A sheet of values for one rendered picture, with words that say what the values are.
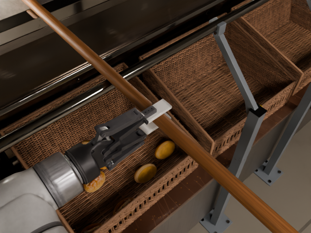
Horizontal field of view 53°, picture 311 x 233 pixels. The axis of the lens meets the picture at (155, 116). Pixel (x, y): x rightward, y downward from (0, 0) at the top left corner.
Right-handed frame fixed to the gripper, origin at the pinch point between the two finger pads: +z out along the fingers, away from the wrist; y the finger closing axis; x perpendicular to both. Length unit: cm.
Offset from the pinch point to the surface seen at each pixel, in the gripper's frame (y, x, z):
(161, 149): 55, -20, 20
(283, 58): 44, -17, 94
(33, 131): 3.5, -16.2, -21.8
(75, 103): 2.6, -16.7, -10.5
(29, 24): 3, -54, -4
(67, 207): 61, -26, -22
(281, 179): 119, 12, 91
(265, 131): 61, 0, 66
